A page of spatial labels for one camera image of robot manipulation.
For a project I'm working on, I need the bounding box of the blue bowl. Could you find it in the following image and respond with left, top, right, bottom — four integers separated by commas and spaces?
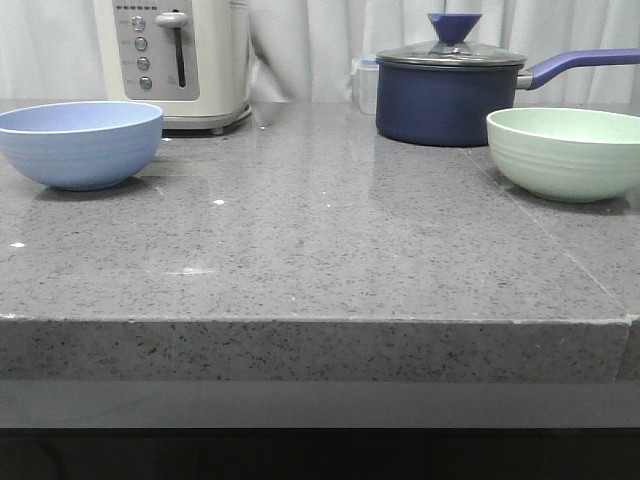
1, 101, 164, 191

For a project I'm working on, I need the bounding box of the glass pot lid blue knob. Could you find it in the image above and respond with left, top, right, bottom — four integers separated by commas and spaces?
376, 13, 526, 67

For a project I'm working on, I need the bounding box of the dark blue saucepan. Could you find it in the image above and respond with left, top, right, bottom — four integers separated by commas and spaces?
376, 48, 639, 147

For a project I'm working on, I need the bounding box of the clear plastic container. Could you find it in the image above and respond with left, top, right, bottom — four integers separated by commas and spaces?
351, 53, 379, 115

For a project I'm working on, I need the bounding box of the cream white toaster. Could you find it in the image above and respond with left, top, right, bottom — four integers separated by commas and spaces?
93, 0, 251, 135

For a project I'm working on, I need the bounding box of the green bowl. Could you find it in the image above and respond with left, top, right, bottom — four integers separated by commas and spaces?
486, 107, 639, 203

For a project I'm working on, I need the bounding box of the white curtain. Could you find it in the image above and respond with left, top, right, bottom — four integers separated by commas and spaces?
1, 1, 639, 103

